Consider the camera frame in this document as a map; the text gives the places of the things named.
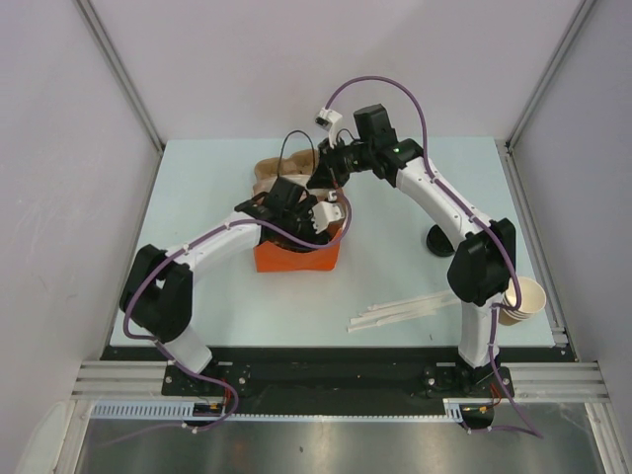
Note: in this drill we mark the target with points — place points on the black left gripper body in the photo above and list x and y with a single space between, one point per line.
298 221

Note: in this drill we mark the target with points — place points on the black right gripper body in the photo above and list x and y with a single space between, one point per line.
341 159

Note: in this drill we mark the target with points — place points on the orange paper bag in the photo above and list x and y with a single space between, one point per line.
278 254

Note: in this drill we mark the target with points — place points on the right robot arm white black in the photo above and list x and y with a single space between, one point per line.
483 264

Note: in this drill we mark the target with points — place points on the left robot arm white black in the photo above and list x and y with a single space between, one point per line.
158 294

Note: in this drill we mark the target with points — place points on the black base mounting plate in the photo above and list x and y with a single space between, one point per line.
350 382

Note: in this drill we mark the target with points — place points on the stack of paper cups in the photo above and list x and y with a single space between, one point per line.
533 299

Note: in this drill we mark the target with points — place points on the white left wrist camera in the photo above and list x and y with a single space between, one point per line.
326 212

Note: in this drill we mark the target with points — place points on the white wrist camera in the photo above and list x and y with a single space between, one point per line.
326 212
331 121

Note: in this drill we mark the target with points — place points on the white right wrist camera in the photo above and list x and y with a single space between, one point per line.
331 121

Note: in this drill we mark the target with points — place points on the white slotted cable duct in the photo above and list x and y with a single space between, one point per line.
202 412

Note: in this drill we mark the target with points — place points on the aluminium frame rail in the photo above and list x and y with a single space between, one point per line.
558 382

